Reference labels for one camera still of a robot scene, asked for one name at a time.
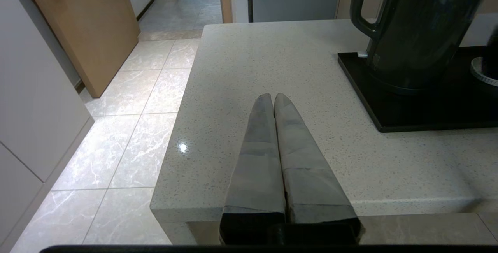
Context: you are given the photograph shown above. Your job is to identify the light wooden door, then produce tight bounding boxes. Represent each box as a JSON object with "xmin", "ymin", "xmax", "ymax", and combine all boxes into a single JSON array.
[{"xmin": 18, "ymin": 0, "xmax": 140, "ymax": 98}]

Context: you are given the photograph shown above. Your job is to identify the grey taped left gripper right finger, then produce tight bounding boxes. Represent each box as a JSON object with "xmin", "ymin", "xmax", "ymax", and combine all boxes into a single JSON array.
[{"xmin": 274, "ymin": 93, "xmax": 364, "ymax": 245}]

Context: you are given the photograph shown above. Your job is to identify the black rectangular serving tray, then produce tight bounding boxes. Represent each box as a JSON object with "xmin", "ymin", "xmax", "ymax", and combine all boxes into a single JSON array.
[{"xmin": 338, "ymin": 45, "xmax": 498, "ymax": 133}]

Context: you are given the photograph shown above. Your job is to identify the black electric kettle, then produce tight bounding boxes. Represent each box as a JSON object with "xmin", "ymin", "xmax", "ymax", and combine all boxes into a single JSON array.
[{"xmin": 349, "ymin": 0, "xmax": 498, "ymax": 90}]

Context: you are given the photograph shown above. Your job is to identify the white storage cabinet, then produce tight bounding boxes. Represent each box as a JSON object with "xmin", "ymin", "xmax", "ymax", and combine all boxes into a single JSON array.
[{"xmin": 0, "ymin": 0, "xmax": 95, "ymax": 253}]

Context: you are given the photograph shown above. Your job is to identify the white saucer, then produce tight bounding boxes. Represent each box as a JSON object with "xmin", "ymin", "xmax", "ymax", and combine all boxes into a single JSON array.
[{"xmin": 470, "ymin": 56, "xmax": 498, "ymax": 87}]

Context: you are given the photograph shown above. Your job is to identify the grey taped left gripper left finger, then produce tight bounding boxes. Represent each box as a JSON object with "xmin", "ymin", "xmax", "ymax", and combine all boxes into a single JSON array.
[{"xmin": 219, "ymin": 93, "xmax": 287, "ymax": 245}]

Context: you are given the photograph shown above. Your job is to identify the black kettle base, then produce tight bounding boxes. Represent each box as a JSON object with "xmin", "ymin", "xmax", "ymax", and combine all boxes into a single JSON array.
[{"xmin": 368, "ymin": 68, "xmax": 459, "ymax": 96}]

